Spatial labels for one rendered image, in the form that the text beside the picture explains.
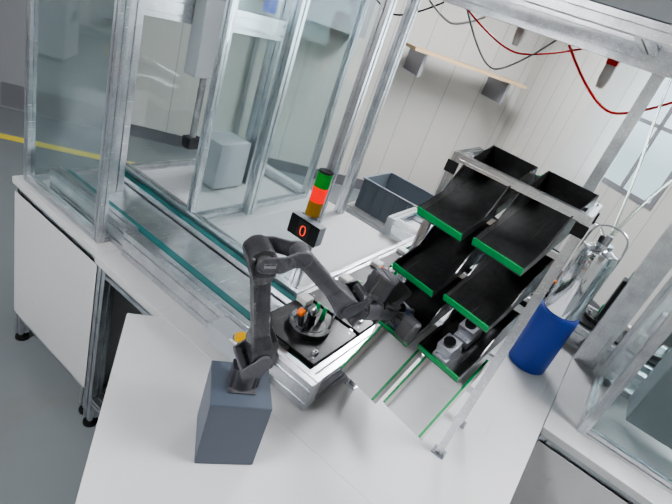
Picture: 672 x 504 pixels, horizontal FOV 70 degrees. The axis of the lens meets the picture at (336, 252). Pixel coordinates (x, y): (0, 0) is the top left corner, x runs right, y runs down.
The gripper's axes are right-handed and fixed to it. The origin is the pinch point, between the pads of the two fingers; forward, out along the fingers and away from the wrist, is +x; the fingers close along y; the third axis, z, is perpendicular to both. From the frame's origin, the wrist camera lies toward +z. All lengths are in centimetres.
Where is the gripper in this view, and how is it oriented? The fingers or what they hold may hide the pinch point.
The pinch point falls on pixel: (400, 310)
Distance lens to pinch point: 126.3
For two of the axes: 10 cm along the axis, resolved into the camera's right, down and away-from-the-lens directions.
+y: -5.6, -5.9, 5.9
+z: 5.2, -8.0, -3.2
